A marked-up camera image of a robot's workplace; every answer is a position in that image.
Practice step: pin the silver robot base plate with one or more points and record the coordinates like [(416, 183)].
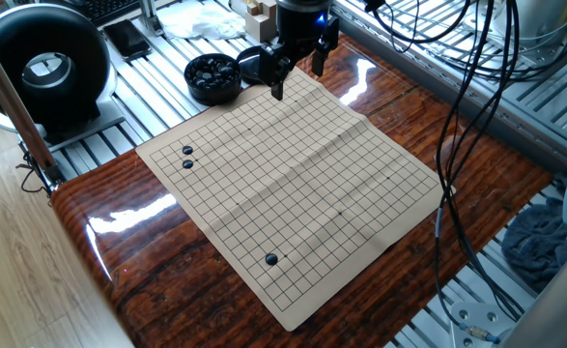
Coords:
[(478, 314)]

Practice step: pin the beige Go board mat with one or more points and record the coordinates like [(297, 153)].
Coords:
[(288, 193)]

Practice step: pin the brown metal frame post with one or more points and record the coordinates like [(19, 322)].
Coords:
[(12, 106)]

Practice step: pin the black Go stone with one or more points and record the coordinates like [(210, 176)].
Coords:
[(187, 164), (187, 150), (271, 259)]

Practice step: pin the grey round container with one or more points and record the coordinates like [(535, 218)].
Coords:
[(544, 19)]

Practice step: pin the black round bowl lid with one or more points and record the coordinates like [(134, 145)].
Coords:
[(248, 63)]

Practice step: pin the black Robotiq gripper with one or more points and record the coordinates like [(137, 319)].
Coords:
[(302, 24)]

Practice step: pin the black keyboard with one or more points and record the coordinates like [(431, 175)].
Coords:
[(109, 9)]

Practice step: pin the silver metal stand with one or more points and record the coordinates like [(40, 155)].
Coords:
[(150, 19)]

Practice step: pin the blue-grey towel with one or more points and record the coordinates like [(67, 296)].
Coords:
[(534, 241)]

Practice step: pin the wooden block stack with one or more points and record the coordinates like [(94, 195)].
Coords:
[(261, 24)]

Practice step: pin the black bowl of Go stones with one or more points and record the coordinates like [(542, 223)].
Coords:
[(213, 79)]

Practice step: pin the black smartphone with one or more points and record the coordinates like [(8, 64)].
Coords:
[(127, 39)]

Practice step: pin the white crumpled cloth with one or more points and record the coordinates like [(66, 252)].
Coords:
[(196, 21)]

